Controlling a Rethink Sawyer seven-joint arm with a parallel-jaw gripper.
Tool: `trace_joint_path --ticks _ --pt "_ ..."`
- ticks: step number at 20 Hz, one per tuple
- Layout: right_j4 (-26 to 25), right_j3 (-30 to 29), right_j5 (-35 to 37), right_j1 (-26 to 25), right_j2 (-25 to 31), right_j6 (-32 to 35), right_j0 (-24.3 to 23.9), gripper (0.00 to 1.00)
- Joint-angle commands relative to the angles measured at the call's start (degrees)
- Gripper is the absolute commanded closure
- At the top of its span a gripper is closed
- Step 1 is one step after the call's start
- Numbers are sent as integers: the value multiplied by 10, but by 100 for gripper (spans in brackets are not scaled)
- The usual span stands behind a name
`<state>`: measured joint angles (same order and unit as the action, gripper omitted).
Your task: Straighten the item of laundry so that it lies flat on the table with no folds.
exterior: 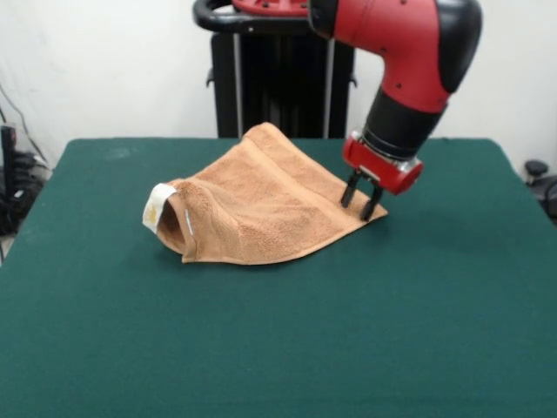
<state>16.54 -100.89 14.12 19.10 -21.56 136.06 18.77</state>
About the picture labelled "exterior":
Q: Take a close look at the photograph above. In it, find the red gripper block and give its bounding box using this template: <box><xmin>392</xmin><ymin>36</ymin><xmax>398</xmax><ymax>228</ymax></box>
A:
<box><xmin>339</xmin><ymin>129</ymin><xmax>426</xmax><ymax>220</ymax></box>

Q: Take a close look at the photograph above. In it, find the tan terry towel white label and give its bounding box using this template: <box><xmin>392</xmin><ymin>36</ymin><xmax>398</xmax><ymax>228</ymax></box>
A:
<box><xmin>142</xmin><ymin>122</ymin><xmax>388</xmax><ymax>266</ymax></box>

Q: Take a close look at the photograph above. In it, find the dark green table cloth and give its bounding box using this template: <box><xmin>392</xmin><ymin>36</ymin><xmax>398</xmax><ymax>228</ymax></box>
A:
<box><xmin>0</xmin><ymin>138</ymin><xmax>557</xmax><ymax>418</ymax></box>

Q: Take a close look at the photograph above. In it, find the black upright box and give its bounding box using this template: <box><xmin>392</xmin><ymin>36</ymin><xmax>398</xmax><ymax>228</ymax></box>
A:
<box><xmin>0</xmin><ymin>125</ymin><xmax>19</xmax><ymax>192</ymax></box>

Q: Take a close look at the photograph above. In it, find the black robot pedestal with handle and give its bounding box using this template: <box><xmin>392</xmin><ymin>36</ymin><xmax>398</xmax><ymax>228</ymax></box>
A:
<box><xmin>193</xmin><ymin>0</ymin><xmax>359</xmax><ymax>139</ymax></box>

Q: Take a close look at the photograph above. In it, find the black cable bundle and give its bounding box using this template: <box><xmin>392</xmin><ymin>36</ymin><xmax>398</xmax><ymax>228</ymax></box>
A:
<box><xmin>0</xmin><ymin>150</ymin><xmax>53</xmax><ymax>236</ymax></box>

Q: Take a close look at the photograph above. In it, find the thin grey wall cable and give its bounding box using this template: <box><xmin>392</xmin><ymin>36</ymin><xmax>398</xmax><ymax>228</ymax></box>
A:
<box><xmin>0</xmin><ymin>82</ymin><xmax>47</xmax><ymax>162</ymax></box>

